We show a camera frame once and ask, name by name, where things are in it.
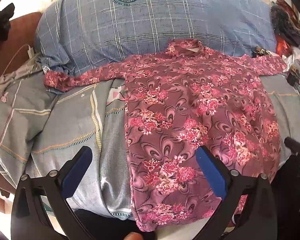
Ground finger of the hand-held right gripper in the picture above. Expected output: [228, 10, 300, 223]
[284, 137, 300, 156]

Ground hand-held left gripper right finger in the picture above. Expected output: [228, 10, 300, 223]
[190, 145, 278, 240]

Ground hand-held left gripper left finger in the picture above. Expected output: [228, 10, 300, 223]
[10, 145, 95, 240]

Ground pink floral shirt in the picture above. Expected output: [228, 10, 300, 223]
[44, 39, 288, 232]

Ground grey patterned bed sheet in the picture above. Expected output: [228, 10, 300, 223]
[0, 62, 300, 220]

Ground person's dark pants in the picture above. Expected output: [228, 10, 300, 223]
[72, 206, 157, 240]

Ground orange red bag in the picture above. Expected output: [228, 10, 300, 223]
[276, 36, 291, 55]

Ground dark small pouch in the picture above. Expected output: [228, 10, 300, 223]
[252, 45, 268, 57]

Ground dark fuzzy garment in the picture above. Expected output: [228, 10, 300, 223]
[270, 5, 300, 48]

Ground grey leaf print cloth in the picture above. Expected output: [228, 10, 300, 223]
[0, 59, 43, 98]

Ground brown wooden headboard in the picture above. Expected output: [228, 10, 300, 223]
[0, 12, 42, 83]

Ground blue plaid quilt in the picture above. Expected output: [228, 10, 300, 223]
[34, 0, 278, 77]

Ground black cloth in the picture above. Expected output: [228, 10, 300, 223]
[0, 3, 15, 44]

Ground white charger with cable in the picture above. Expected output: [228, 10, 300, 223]
[2, 44, 37, 78]

